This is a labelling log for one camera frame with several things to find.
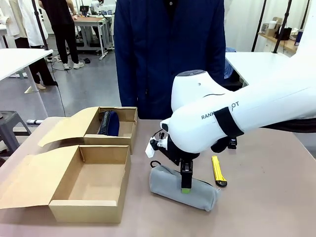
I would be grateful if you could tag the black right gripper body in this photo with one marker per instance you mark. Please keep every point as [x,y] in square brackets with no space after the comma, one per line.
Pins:
[181,154]

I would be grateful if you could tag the gray fabric pouch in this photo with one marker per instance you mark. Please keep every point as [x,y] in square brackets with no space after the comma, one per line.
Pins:
[168,182]

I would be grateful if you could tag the yellow utility knife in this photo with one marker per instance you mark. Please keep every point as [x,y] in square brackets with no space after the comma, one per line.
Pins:
[217,170]

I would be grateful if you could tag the cardboard box with navy pouch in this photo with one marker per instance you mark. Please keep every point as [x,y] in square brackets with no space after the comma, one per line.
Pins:
[71,126]

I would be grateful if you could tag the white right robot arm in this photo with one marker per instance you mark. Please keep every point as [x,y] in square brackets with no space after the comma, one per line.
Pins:
[247,98]

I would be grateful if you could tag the open empty-lidded cardboard box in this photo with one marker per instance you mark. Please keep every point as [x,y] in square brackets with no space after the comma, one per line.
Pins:
[98,177]

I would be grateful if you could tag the small brown cardboard box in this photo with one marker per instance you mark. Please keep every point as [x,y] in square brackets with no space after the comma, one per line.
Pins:
[270,30]

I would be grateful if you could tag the navy zipper pouch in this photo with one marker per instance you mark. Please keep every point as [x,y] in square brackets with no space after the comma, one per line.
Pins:
[111,123]

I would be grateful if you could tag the light blue cloth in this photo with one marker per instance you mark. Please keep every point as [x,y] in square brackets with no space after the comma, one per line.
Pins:
[228,69]

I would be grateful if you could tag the person in navy coat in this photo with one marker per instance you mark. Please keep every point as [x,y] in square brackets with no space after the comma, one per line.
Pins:
[160,54]

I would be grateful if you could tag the white power strip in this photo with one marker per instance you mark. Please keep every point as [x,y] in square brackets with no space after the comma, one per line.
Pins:
[34,121]

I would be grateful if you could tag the black bag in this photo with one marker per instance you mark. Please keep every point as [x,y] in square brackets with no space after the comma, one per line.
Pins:
[286,34]

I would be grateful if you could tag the wooden top desk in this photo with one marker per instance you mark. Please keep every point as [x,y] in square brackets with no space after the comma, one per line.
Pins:
[91,21]

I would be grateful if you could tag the black tripod pole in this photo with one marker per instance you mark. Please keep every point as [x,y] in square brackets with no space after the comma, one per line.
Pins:
[281,27]
[40,22]

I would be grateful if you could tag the blue can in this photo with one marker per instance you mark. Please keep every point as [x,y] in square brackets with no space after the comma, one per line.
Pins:
[299,38]

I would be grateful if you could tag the person in black clothes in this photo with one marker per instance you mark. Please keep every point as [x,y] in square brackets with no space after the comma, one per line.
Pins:
[61,29]

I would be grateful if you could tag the gray metal stool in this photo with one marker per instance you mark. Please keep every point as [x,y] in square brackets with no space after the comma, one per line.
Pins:
[10,123]

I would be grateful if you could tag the person in white coat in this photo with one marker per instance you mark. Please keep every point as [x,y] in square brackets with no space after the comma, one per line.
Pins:
[24,24]

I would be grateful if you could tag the white wrist camera black mount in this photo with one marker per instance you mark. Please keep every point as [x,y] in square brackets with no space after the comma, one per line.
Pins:
[149,148]

